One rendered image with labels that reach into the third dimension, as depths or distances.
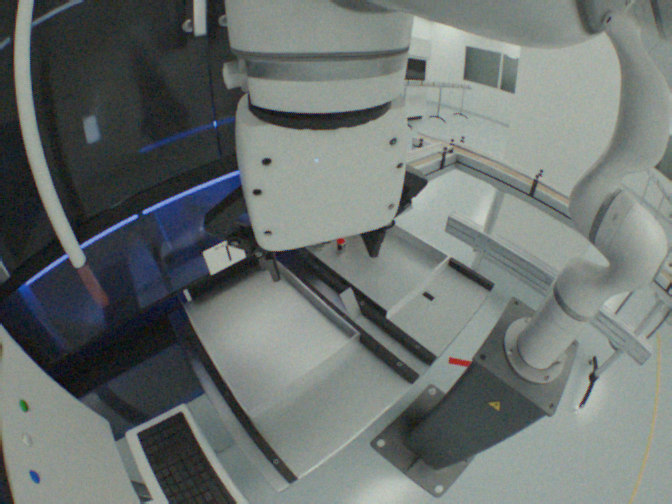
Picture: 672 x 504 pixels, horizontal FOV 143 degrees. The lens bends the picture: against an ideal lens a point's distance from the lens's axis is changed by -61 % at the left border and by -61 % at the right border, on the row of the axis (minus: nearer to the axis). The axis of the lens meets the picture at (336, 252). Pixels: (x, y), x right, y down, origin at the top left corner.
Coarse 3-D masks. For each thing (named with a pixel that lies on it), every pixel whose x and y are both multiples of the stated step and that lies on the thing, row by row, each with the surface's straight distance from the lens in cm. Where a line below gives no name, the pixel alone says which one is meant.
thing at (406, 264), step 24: (360, 240) 81; (384, 240) 82; (408, 240) 83; (336, 264) 73; (360, 264) 74; (384, 264) 74; (408, 264) 76; (432, 264) 77; (360, 288) 68; (384, 288) 68; (408, 288) 69; (384, 312) 61
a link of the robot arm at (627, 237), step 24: (624, 192) 54; (624, 216) 50; (648, 216) 52; (600, 240) 52; (624, 240) 49; (648, 240) 49; (576, 264) 58; (624, 264) 50; (648, 264) 49; (576, 288) 55; (600, 288) 52; (624, 288) 51; (576, 312) 57
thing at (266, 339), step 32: (224, 288) 72; (256, 288) 70; (288, 288) 68; (192, 320) 69; (224, 320) 65; (256, 320) 63; (288, 320) 62; (320, 320) 61; (224, 352) 61; (256, 352) 59; (288, 352) 58; (320, 352) 57; (256, 384) 55; (288, 384) 51
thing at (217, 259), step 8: (216, 248) 57; (224, 248) 58; (232, 248) 59; (208, 256) 58; (216, 256) 58; (224, 256) 59; (232, 256) 60; (240, 256) 61; (208, 264) 59; (216, 264) 59; (224, 264) 60
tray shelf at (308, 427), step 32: (288, 256) 77; (320, 288) 68; (448, 288) 73; (480, 288) 76; (416, 320) 64; (448, 320) 66; (192, 352) 64; (352, 352) 57; (320, 384) 54; (352, 384) 54; (384, 384) 55; (224, 416) 55; (256, 416) 53; (288, 416) 52; (320, 416) 52; (352, 416) 52; (256, 448) 52; (288, 448) 51; (320, 448) 50
